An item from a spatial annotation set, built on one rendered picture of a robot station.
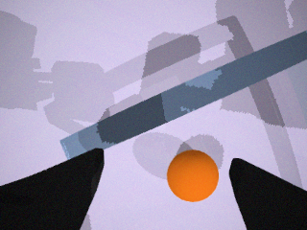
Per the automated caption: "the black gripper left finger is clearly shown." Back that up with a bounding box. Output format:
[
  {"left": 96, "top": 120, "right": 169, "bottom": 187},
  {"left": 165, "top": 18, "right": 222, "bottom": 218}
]
[{"left": 0, "top": 149, "right": 104, "bottom": 230}]

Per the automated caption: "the orange ball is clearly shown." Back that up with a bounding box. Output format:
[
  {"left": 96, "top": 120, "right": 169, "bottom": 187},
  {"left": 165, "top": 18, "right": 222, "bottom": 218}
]
[{"left": 168, "top": 149, "right": 219, "bottom": 202}]

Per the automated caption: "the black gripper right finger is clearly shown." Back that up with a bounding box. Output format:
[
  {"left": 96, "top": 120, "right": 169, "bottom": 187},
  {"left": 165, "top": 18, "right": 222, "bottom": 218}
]
[{"left": 229, "top": 158, "right": 307, "bottom": 230}]

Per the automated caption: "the clear low wall corner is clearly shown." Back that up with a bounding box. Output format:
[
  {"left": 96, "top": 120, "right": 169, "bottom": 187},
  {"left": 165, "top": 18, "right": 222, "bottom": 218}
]
[{"left": 285, "top": 60, "right": 307, "bottom": 126}]

